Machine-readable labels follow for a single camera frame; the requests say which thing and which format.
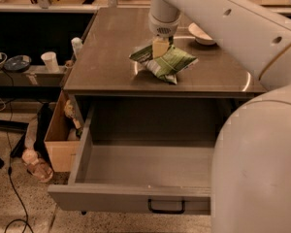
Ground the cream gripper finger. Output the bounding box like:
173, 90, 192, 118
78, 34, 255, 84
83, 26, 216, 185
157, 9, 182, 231
152, 37, 170, 58

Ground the green jalapeno chip bag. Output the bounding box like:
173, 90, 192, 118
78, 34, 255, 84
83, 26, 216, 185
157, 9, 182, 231
129, 37, 198, 84

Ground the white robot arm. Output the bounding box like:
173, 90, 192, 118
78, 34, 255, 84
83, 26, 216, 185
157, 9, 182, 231
149, 0, 291, 233

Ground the grey cabinet counter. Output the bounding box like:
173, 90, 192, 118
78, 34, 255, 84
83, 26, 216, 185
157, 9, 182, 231
63, 6, 267, 130

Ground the grey open drawer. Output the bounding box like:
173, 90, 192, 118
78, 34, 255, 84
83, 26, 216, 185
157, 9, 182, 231
48, 104, 223, 215

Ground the white bowl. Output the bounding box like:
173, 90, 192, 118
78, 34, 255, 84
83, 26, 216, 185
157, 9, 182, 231
188, 23, 215, 46

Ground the white bottle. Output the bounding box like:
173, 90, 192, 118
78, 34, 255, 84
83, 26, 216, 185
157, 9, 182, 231
71, 37, 82, 58

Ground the white paper cup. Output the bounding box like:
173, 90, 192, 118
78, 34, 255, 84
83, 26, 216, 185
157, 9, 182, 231
41, 51, 59, 73

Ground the toy figure in box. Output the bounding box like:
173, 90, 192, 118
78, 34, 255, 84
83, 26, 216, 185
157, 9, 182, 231
64, 100, 81, 129

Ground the low grey shelf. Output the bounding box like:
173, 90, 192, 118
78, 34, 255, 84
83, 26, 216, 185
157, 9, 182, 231
0, 66, 66, 86

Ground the dark blue plate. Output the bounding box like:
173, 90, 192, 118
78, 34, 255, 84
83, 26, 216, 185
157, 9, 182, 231
4, 55, 31, 73

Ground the cardboard box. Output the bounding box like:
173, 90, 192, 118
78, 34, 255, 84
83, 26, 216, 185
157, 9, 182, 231
45, 92, 80, 172

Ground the clear plastic bottle on floor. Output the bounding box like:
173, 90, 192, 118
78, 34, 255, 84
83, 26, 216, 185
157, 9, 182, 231
21, 149, 53, 183

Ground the black drawer handle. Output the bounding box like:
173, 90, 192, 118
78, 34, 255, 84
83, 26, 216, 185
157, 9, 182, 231
147, 199, 185, 215

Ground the black cable on floor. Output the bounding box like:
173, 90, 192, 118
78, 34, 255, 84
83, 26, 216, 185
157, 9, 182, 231
0, 65, 35, 233

